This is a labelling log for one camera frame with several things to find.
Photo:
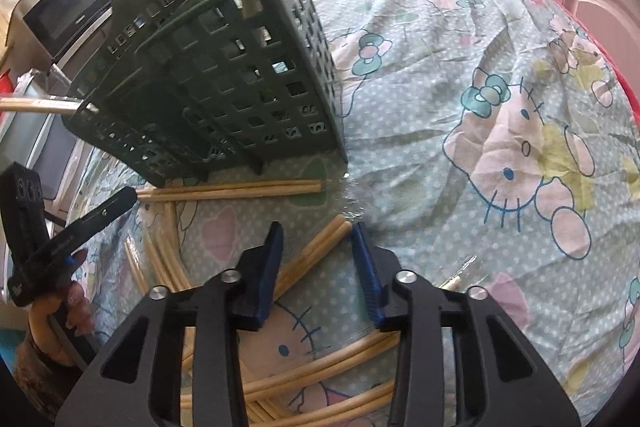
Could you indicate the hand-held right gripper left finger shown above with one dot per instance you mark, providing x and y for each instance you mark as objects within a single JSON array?
[{"x": 270, "y": 269}]

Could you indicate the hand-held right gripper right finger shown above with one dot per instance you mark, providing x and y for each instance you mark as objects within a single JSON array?
[{"x": 367, "y": 279}]

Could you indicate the green plastic utensil basket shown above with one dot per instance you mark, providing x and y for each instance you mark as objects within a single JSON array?
[{"x": 200, "y": 57}]

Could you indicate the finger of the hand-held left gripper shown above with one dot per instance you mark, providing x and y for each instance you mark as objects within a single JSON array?
[
  {"x": 102, "y": 212},
  {"x": 75, "y": 260}
]

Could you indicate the person's left hand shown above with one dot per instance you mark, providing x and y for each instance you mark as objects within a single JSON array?
[{"x": 75, "y": 307}]

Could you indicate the black microwave oven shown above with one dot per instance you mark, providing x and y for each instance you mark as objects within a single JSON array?
[{"x": 65, "y": 12}]

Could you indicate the person's left forearm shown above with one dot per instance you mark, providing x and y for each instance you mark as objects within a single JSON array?
[{"x": 42, "y": 377}]

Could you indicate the cartoon cat printed blanket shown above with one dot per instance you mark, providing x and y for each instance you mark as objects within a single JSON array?
[{"x": 425, "y": 82}]

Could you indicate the pile of pale chopsticks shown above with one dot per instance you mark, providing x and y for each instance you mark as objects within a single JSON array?
[{"x": 225, "y": 191}]

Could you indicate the pink under cloth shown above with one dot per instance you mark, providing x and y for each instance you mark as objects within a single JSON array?
[{"x": 627, "y": 87}]

